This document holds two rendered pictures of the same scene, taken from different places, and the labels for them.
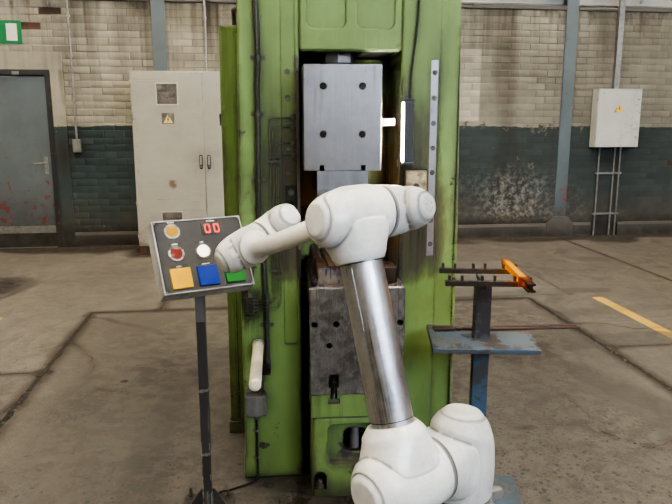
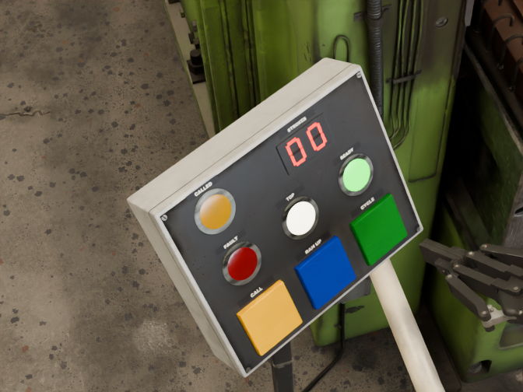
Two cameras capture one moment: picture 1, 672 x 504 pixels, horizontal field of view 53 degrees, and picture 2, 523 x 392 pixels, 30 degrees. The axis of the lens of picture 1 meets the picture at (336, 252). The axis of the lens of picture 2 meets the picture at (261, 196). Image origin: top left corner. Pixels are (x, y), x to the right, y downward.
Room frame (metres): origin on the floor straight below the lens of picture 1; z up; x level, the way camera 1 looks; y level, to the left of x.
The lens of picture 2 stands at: (1.73, 0.61, 2.16)
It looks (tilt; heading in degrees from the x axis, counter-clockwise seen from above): 56 degrees down; 354
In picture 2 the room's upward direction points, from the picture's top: 6 degrees counter-clockwise
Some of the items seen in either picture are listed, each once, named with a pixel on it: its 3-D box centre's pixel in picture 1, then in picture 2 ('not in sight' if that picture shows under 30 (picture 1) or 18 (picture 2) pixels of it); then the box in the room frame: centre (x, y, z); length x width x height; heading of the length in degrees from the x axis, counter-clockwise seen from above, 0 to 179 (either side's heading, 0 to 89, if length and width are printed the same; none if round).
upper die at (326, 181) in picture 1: (337, 178); not in sight; (2.81, -0.01, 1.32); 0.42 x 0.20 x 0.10; 5
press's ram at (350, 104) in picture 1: (348, 118); not in sight; (2.81, -0.05, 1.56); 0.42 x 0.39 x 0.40; 5
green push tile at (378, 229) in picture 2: (234, 272); (377, 229); (2.41, 0.38, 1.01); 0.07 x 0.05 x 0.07; 120
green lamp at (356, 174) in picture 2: not in sight; (356, 174); (2.45, 0.40, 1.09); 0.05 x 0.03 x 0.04; 95
